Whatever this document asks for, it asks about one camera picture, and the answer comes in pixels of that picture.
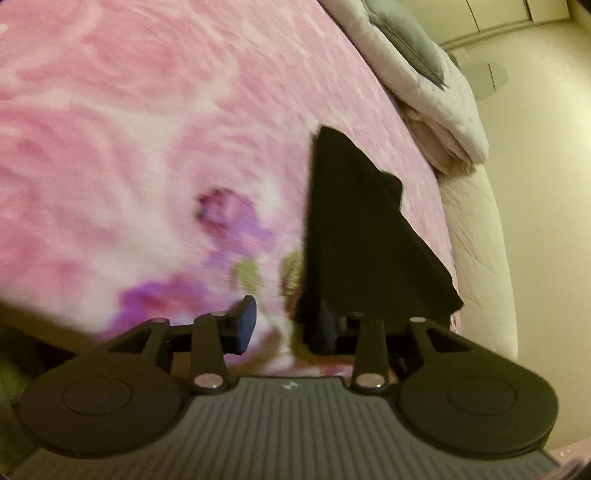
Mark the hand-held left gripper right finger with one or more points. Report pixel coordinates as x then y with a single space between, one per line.
325 331

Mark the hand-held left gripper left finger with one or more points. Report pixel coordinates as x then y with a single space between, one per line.
247 323

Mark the black garment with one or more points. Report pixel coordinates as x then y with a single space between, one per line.
355 230

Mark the white mattress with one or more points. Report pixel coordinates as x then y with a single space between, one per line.
485 258

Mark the pink floral blanket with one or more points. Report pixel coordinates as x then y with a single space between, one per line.
138 138

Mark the beige folded sheet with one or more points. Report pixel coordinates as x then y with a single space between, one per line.
438 147

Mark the white quilt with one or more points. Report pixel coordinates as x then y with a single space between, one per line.
452 115

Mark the grey pillow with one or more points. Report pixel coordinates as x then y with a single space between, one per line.
411 37

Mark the white wardrobe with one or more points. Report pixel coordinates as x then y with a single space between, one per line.
503 16

